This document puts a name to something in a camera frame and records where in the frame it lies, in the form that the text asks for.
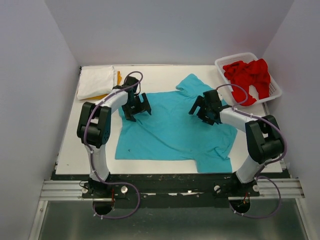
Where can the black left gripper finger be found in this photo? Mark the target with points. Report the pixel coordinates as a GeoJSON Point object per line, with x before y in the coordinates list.
{"type": "Point", "coordinates": [145, 105]}
{"type": "Point", "coordinates": [129, 116]}

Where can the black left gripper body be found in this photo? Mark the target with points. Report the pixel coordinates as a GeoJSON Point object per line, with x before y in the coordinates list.
{"type": "Point", "coordinates": [135, 105]}

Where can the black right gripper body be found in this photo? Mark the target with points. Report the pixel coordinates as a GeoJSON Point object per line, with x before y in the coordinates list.
{"type": "Point", "coordinates": [203, 114]}

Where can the teal t shirt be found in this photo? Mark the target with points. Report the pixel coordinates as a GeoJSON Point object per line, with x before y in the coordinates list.
{"type": "Point", "coordinates": [170, 133]}

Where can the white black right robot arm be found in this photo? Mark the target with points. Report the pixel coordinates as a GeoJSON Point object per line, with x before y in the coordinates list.
{"type": "Point", "coordinates": [264, 140]}

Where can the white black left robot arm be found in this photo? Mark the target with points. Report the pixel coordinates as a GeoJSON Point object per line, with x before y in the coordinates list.
{"type": "Point", "coordinates": [94, 126]}

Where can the folded yellow t shirt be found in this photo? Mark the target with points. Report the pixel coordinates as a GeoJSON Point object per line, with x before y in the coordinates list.
{"type": "Point", "coordinates": [118, 81]}

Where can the folded white t shirt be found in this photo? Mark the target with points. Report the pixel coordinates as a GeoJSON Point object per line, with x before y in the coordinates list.
{"type": "Point", "coordinates": [96, 81]}

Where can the red t shirt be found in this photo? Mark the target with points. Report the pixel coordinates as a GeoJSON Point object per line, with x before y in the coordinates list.
{"type": "Point", "coordinates": [243, 75]}

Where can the white plastic basket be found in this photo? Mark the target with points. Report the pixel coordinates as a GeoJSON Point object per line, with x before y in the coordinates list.
{"type": "Point", "coordinates": [247, 57]}

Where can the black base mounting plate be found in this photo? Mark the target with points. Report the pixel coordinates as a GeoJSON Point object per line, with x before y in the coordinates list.
{"type": "Point", "coordinates": [195, 190]}

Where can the aluminium frame rail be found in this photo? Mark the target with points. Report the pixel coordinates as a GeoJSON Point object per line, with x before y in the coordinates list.
{"type": "Point", "coordinates": [276, 214]}

